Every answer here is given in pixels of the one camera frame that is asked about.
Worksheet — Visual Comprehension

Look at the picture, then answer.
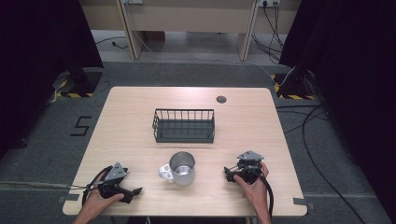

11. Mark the black wire basket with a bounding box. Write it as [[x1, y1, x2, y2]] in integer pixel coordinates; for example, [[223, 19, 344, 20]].
[[151, 107, 216, 145]]

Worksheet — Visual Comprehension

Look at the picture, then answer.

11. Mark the grey tape strip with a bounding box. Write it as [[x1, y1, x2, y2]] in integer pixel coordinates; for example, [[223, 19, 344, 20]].
[[292, 197, 316, 211], [57, 193, 80, 203]]

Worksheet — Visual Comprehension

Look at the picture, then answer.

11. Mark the black stand base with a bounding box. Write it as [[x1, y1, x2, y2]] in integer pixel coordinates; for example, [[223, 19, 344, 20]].
[[51, 66, 105, 99], [270, 72, 316, 101]]

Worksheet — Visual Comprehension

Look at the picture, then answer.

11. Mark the left hand-held gripper cable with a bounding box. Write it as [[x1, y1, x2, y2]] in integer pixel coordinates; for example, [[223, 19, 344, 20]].
[[81, 165, 114, 207]]

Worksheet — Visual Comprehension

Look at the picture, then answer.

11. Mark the long black floor cable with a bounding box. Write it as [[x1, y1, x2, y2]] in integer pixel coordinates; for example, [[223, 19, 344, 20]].
[[276, 104, 368, 224]]

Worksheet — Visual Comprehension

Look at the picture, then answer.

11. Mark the person's right hand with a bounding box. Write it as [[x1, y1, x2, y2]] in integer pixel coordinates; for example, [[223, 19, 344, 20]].
[[233, 161, 271, 214]]

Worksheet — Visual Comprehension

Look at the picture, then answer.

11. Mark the person's left hand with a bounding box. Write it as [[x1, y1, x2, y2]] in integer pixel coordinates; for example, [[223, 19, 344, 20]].
[[81, 173, 125, 219]]

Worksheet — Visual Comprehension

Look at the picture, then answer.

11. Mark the black curtain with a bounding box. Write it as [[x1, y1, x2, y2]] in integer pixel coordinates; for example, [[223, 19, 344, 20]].
[[0, 0, 105, 161], [279, 0, 396, 216]]

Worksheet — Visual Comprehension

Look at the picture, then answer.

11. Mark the short black floor cable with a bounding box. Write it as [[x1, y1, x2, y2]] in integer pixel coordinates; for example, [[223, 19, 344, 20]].
[[94, 35, 130, 50]]

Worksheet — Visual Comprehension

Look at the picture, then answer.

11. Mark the beige wooden desk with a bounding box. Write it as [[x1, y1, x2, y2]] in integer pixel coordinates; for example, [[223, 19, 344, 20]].
[[78, 0, 303, 63]]

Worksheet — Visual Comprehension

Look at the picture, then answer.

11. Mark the hand-held gripper cable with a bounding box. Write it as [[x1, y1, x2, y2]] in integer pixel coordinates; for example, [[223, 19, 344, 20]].
[[81, 165, 114, 207], [259, 175, 276, 219]]

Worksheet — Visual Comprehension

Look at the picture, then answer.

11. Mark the white wall socket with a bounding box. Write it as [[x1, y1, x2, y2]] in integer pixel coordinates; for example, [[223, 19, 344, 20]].
[[258, 0, 282, 8]]

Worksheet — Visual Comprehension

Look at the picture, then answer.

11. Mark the black cables bundle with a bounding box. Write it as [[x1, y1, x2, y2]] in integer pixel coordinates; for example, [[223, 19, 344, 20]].
[[250, 2, 286, 65]]

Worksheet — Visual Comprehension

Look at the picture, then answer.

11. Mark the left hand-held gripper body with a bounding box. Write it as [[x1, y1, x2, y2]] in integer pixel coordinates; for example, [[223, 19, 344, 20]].
[[97, 161, 129, 200]]

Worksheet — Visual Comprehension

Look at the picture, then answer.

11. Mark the right hand-held gripper cable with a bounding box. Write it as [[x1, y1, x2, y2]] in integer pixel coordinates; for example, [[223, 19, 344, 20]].
[[259, 175, 276, 219]]

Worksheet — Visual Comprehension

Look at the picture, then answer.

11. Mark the silver metal cup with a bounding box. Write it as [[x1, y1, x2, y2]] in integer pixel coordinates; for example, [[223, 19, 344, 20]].
[[158, 151, 197, 188]]

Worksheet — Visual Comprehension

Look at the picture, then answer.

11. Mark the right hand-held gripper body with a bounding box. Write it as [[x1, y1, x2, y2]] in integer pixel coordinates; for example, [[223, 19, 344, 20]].
[[233, 150, 265, 185]]

